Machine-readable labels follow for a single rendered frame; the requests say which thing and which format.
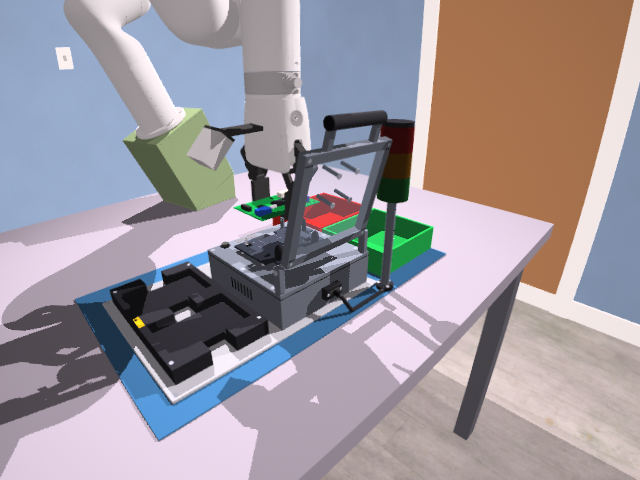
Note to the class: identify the green bin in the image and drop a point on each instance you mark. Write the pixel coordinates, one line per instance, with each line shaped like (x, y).
(405, 229)

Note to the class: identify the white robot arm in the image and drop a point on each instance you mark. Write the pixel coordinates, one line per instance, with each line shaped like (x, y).
(270, 35)

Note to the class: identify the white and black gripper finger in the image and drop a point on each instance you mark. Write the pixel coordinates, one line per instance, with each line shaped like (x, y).
(298, 147)
(260, 185)

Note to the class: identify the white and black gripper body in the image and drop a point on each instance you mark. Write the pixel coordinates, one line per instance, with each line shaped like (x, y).
(273, 148)

